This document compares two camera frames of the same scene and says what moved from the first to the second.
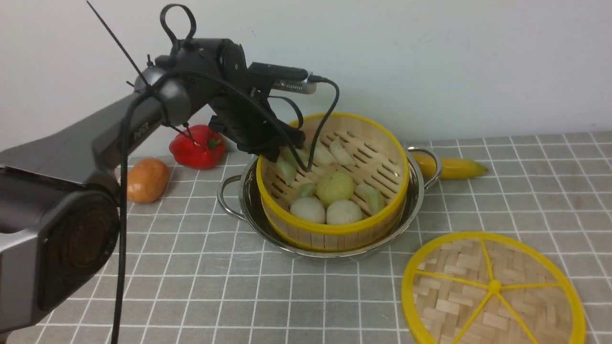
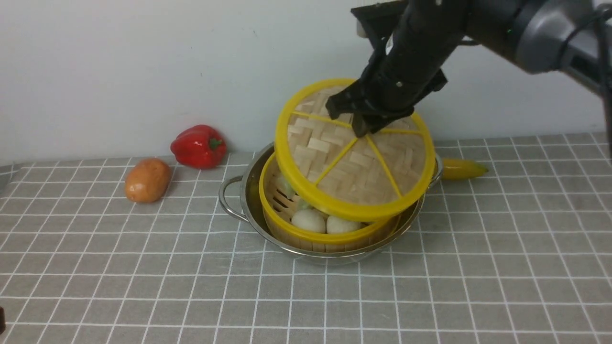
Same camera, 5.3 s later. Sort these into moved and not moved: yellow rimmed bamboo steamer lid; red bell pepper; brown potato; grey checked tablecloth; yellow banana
Moved: yellow rimmed bamboo steamer lid
Not moved: red bell pepper; brown potato; yellow banana; grey checked tablecloth
